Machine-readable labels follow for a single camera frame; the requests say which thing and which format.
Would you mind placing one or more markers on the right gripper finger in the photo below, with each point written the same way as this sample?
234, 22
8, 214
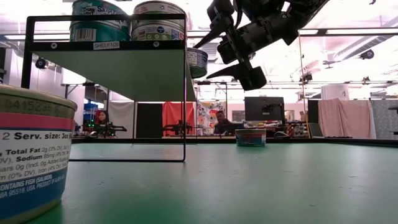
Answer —
227, 72
214, 35

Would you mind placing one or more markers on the blue label barcode can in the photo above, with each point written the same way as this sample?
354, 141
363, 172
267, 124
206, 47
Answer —
199, 62

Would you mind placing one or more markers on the plain grey lid can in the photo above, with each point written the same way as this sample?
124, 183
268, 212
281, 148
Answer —
158, 7

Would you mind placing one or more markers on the gold lid can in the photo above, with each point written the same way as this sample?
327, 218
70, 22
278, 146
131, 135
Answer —
250, 138
34, 155

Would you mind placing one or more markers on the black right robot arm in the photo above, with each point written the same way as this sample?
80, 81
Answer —
311, 9

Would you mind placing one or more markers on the black background robot arm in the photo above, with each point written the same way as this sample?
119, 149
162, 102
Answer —
105, 129
178, 127

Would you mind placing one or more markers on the floral cloth panel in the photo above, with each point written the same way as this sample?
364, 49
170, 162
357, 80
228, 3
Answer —
206, 113

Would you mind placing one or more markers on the black monitor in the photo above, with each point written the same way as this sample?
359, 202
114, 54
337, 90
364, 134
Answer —
264, 105

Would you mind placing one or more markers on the person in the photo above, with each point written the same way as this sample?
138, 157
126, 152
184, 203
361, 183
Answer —
102, 117
222, 123

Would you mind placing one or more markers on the orange cloth panel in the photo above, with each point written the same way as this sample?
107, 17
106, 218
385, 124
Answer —
174, 109

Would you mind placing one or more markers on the thin vertical pole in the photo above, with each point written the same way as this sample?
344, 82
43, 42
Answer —
302, 81

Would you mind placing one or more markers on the black overhead gantry bar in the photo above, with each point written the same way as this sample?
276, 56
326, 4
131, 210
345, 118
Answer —
342, 31

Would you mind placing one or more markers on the black panel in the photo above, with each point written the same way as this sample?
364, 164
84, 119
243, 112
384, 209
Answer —
150, 119

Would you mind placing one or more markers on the wooden board tray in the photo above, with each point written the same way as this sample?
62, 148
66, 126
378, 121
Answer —
124, 74

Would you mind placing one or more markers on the white cloth panel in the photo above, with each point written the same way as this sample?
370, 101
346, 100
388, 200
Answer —
122, 113

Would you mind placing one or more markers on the green table mat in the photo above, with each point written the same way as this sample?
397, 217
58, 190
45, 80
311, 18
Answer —
217, 186

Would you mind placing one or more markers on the pink cloth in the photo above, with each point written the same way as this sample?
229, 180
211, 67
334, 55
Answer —
345, 113

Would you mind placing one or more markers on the small black ceiling camera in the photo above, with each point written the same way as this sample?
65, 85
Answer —
306, 77

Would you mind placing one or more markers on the black aluminium table frame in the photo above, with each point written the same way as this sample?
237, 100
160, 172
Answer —
155, 140

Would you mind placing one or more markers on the black dome camera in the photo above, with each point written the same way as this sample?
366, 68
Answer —
367, 54
41, 63

